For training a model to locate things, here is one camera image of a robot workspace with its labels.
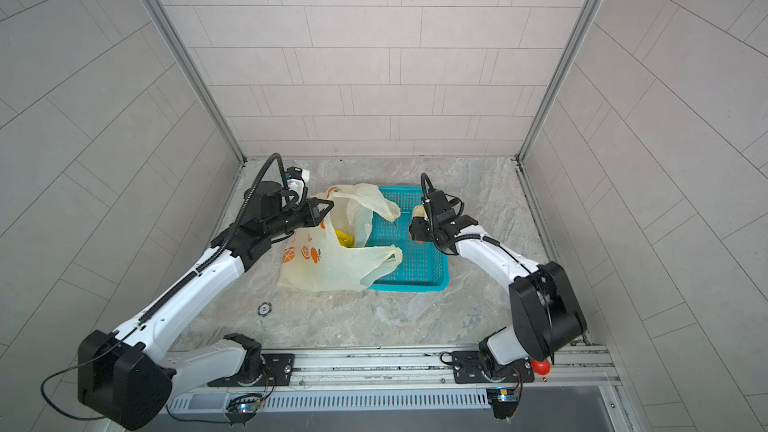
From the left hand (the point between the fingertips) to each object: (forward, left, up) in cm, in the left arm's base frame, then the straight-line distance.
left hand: (339, 200), depth 75 cm
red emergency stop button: (-33, -49, -20) cm, 63 cm away
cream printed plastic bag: (-13, 0, -4) cm, 14 cm away
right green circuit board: (-39, -40, -23) cm, 61 cm away
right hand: (+2, -20, -16) cm, 26 cm away
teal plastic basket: (-7, -22, -24) cm, 34 cm away
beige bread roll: (+9, -22, -18) cm, 30 cm away
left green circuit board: (-41, +19, -20) cm, 50 cm away
